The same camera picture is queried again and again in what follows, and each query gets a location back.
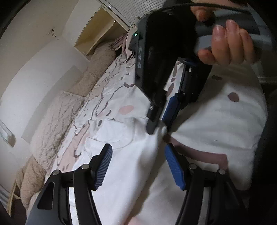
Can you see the beige quilted pillow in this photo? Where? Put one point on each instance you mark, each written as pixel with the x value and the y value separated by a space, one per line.
pixel 30 180
pixel 53 127

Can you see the white garment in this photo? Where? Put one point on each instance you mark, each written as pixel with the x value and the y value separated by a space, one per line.
pixel 138 187

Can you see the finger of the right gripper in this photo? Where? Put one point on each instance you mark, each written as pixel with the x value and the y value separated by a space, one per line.
pixel 156 107
pixel 172 110

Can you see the wooden bedside shelf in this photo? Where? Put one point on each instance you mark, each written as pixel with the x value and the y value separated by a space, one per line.
pixel 103 26

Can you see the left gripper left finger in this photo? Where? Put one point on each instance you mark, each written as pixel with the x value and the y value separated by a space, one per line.
pixel 88 178

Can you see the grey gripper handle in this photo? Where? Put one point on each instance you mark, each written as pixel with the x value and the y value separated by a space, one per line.
pixel 248 21

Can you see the pink bear pattern bedsheet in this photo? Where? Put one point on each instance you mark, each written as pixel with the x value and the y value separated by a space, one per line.
pixel 220 130

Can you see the person's right hand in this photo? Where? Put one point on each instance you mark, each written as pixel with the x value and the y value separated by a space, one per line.
pixel 229 44

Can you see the beige crumpled quilt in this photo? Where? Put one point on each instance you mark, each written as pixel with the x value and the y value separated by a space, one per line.
pixel 100 61

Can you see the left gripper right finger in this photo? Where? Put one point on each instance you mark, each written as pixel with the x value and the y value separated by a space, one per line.
pixel 192 179

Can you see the grey curtain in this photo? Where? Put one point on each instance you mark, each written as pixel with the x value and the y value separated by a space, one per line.
pixel 129 11

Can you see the white wall power strip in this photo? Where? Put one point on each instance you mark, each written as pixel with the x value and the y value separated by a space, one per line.
pixel 5 133

